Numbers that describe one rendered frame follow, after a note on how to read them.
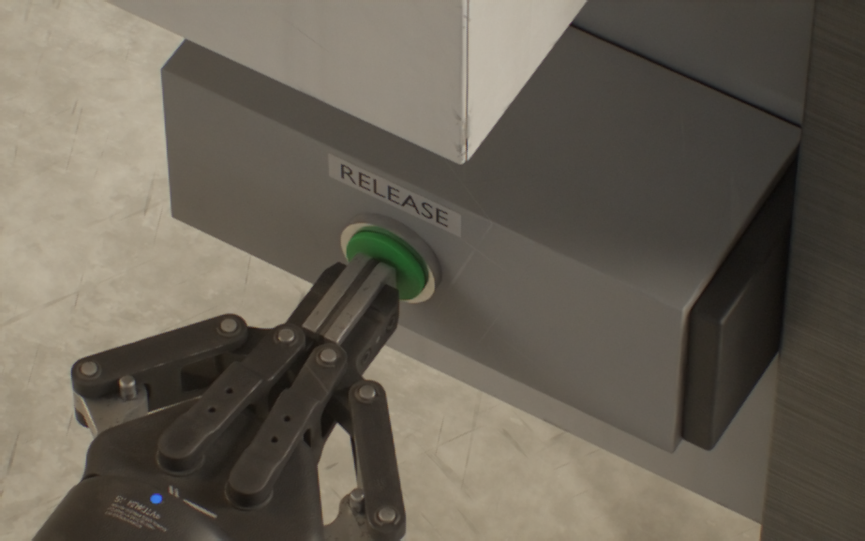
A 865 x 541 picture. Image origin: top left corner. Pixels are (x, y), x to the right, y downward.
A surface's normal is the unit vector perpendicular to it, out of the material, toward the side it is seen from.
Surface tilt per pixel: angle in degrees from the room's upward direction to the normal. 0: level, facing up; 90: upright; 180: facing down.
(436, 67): 90
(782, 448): 90
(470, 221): 90
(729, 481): 90
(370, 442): 0
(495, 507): 0
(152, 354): 0
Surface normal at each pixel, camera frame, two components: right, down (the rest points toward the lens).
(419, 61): -0.51, 0.69
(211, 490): 0.00, -0.60
